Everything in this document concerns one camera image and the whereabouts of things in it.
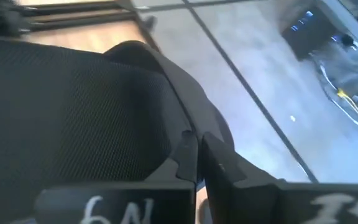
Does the yellow floor cable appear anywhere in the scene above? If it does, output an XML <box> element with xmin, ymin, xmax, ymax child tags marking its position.
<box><xmin>336</xmin><ymin>88</ymin><xmax>358</xmax><ymax>133</ymax></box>

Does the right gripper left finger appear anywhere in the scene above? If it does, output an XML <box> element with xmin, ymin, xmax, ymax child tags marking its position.
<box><xmin>144</xmin><ymin>129</ymin><xmax>199</xmax><ymax>184</ymax></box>

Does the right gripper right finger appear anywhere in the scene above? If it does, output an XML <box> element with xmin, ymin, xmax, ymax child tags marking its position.
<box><xmin>200</xmin><ymin>131</ymin><xmax>282</xmax><ymax>224</ymax></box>

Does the black rubber slide sandal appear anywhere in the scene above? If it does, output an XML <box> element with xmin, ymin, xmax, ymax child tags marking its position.
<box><xmin>0</xmin><ymin>32</ymin><xmax>235</xmax><ymax>224</ymax></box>

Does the black tower with blue lights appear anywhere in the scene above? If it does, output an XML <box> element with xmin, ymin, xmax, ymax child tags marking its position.
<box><xmin>280</xmin><ymin>6</ymin><xmax>339</xmax><ymax>62</ymax></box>

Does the black aluminium table frame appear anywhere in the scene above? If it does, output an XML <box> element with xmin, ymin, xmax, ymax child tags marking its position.
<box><xmin>19</xmin><ymin>0</ymin><xmax>163</xmax><ymax>52</ymax></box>

